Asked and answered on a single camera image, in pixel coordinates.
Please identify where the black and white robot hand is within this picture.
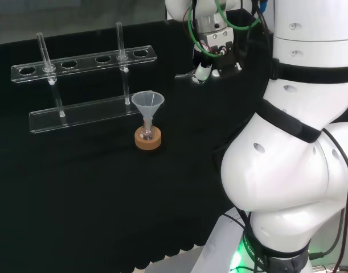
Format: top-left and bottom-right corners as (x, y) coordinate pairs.
(192, 27), (244, 85)

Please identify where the translucent plastic funnel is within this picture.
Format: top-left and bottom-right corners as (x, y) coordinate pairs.
(130, 90), (165, 125)

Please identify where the clear acrylic funnel stand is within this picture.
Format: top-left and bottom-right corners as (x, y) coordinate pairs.
(10, 22), (158, 135)

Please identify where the small round-bottom glass flask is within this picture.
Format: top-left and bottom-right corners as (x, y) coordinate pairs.
(139, 117), (157, 141)

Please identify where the black bench cloth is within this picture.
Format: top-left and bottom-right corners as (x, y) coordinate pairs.
(0, 8), (348, 271)

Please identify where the green cable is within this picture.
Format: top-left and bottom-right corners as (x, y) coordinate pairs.
(189, 0), (262, 58)

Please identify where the cork ring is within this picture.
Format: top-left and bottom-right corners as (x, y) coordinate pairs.
(134, 126), (163, 151)

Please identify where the black cable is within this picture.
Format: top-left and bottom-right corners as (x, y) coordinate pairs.
(308, 127), (348, 260)

